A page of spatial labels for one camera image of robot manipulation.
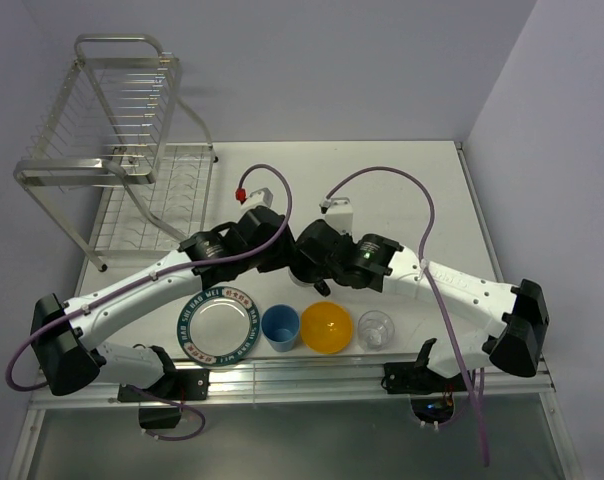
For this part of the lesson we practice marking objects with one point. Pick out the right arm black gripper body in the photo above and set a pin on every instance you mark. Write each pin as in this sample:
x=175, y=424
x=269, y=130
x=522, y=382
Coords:
x=324, y=272

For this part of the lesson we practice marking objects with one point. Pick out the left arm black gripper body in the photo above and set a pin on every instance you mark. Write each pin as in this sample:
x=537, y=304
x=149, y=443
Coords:
x=280, y=257

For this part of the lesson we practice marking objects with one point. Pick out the dark grey mug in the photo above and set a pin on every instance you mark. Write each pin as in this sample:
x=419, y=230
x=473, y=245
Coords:
x=318, y=284

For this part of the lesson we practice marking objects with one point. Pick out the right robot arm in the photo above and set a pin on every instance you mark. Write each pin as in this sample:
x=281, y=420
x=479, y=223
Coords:
x=510, y=321

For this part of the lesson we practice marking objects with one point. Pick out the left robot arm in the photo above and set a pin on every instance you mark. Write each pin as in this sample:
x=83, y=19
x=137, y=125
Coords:
x=70, y=336

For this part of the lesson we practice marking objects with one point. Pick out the metal dish rack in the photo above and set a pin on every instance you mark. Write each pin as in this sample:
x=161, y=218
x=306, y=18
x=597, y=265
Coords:
x=121, y=163

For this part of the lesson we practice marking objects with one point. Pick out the yellow plastic bowl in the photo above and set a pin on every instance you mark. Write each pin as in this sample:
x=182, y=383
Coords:
x=326, y=328

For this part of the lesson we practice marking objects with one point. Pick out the blue plastic cup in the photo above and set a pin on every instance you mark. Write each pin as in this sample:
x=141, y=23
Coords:
x=280, y=326

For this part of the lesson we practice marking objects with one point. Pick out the clear glass cup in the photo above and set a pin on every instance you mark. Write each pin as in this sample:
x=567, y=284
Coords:
x=375, y=330

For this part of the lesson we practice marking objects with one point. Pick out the white plate green rim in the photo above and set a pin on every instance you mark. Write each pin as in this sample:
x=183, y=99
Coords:
x=218, y=327

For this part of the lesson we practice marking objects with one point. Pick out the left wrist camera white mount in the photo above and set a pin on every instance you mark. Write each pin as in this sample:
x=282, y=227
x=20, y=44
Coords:
x=260, y=197

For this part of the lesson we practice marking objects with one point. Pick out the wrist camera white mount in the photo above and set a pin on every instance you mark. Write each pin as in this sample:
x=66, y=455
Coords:
x=260, y=197
x=338, y=214

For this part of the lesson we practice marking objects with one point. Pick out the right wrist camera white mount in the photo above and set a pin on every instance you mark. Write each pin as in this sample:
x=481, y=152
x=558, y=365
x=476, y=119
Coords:
x=338, y=214

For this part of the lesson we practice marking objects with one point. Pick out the aluminium table edge rail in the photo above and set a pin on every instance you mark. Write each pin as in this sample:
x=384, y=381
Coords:
x=294, y=380

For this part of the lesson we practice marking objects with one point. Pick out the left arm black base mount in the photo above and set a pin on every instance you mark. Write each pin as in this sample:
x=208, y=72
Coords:
x=165, y=404

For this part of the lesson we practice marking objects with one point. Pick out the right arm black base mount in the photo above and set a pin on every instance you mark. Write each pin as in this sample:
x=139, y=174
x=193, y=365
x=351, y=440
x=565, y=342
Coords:
x=432, y=397

